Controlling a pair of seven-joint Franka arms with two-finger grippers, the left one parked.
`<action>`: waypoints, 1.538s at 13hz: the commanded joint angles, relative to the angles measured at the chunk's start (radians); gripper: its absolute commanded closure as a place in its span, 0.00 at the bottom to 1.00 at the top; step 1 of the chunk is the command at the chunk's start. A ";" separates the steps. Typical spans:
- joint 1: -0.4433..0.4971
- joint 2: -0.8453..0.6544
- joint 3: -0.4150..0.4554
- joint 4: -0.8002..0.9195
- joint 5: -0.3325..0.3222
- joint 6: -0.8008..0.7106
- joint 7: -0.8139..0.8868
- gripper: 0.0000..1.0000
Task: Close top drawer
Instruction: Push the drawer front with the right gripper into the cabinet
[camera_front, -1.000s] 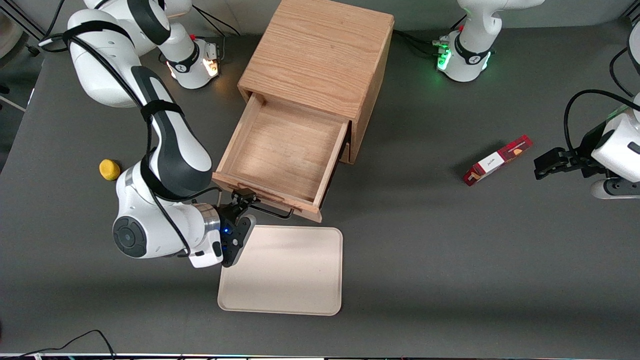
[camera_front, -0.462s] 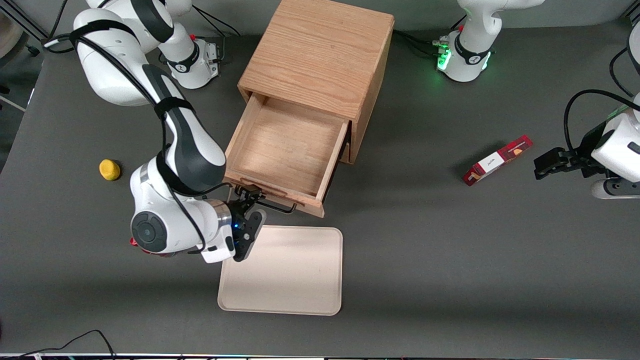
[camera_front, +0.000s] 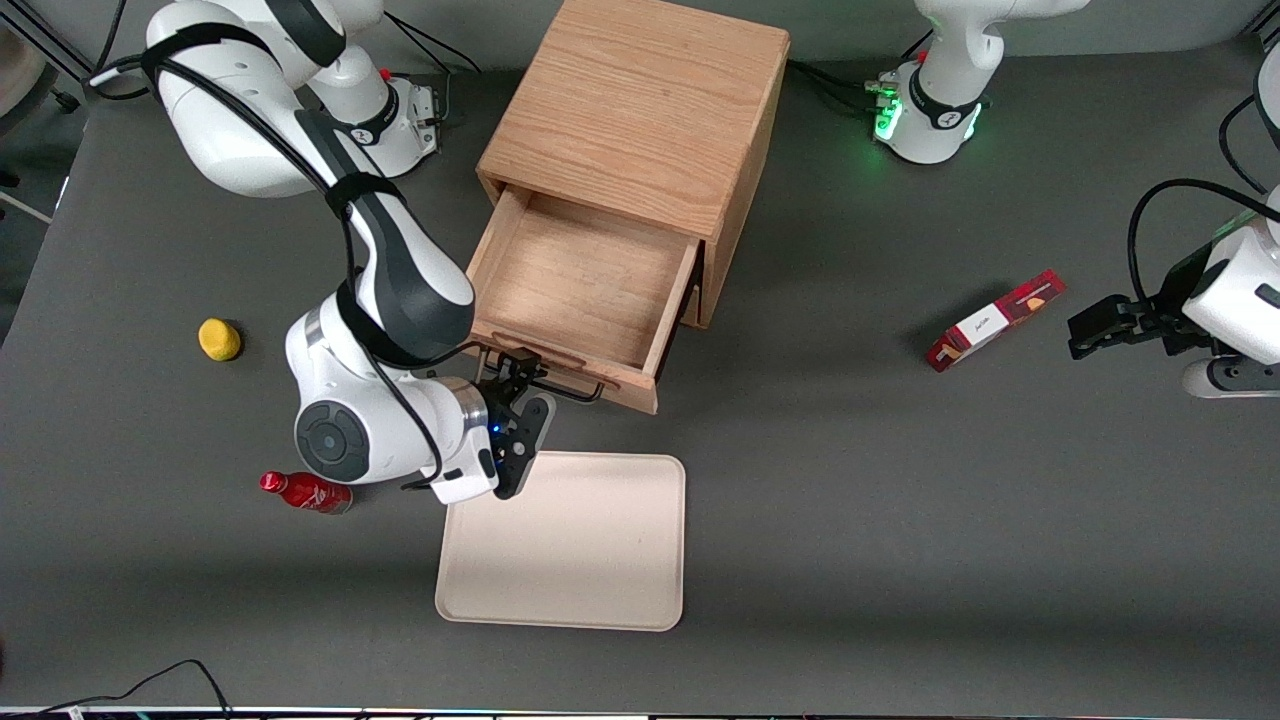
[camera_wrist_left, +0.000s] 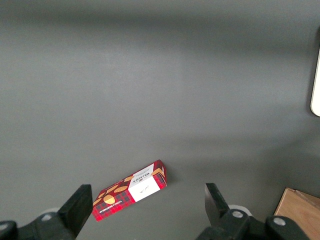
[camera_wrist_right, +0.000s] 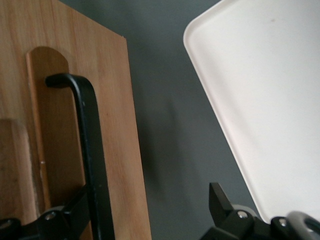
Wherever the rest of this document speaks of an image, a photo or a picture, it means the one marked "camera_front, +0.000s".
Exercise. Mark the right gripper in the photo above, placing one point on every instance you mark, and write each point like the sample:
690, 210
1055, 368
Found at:
494, 398

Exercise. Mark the beige plastic tray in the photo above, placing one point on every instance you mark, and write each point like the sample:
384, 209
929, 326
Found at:
570, 550

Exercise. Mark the red and white box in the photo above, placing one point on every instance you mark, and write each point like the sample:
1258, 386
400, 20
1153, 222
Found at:
990, 322

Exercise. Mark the red bottle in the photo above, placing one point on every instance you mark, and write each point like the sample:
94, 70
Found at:
310, 493

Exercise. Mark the aluminium frame rail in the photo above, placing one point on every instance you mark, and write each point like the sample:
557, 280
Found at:
60, 45

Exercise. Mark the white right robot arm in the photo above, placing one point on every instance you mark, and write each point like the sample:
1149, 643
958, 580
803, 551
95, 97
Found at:
400, 270

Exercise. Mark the yellow lemon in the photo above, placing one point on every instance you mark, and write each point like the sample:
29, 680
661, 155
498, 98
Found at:
219, 340

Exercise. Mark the wooden drawer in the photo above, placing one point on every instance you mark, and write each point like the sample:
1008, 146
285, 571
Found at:
590, 290

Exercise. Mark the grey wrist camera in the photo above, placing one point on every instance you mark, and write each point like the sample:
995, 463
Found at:
540, 420
1235, 378

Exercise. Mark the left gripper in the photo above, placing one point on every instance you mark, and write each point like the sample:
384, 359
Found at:
1158, 312

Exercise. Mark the wooden drawer cabinet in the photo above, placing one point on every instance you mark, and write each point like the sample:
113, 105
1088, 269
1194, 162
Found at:
640, 110

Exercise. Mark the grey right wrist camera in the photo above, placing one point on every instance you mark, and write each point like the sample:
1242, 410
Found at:
540, 420

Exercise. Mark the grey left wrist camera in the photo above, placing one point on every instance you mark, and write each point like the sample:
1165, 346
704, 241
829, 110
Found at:
1235, 378

